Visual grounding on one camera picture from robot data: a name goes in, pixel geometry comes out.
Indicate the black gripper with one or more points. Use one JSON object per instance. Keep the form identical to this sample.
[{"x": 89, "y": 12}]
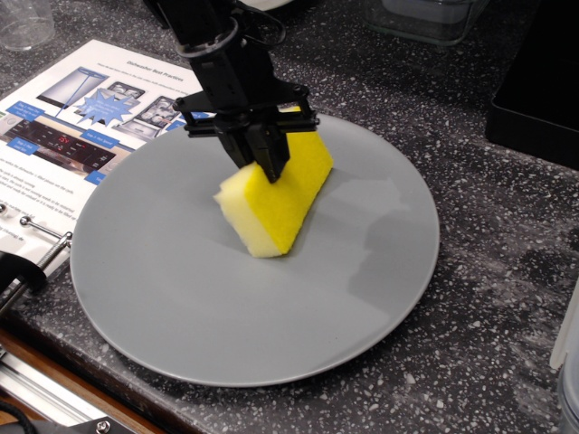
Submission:
[{"x": 227, "y": 44}]

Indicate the yellow sponge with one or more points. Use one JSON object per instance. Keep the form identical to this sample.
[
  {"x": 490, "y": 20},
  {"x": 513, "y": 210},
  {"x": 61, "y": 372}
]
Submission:
[{"x": 268, "y": 217}]

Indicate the white plate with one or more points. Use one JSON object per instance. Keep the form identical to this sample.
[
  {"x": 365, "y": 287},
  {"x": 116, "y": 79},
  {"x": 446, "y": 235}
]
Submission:
[{"x": 266, "y": 5}]

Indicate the grey round plate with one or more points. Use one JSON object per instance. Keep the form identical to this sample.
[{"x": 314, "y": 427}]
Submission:
[{"x": 167, "y": 282}]

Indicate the laminated dishwasher instruction sheet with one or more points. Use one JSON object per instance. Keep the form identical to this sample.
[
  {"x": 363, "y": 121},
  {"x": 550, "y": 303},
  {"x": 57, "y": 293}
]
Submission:
[{"x": 66, "y": 129}]

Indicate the clear glass container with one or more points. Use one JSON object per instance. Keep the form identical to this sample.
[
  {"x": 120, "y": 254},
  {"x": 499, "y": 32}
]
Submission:
[{"x": 443, "y": 23}]

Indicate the clear plastic cup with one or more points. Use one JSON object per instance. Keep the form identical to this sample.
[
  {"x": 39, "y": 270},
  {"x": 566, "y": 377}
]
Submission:
[{"x": 26, "y": 24}]

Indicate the black tray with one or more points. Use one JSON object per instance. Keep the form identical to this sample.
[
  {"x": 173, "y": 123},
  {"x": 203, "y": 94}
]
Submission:
[{"x": 535, "y": 110}]

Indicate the clear plastic container with lid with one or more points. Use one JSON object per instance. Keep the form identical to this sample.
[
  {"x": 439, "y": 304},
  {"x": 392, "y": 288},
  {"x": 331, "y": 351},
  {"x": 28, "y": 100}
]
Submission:
[{"x": 564, "y": 358}]

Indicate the black bracket with screw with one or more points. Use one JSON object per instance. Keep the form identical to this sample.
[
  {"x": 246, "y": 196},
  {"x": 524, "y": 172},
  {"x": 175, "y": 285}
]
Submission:
[{"x": 100, "y": 426}]

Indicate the aluminium rail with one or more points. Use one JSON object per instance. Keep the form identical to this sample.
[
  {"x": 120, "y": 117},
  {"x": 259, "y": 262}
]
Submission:
[{"x": 43, "y": 395}]

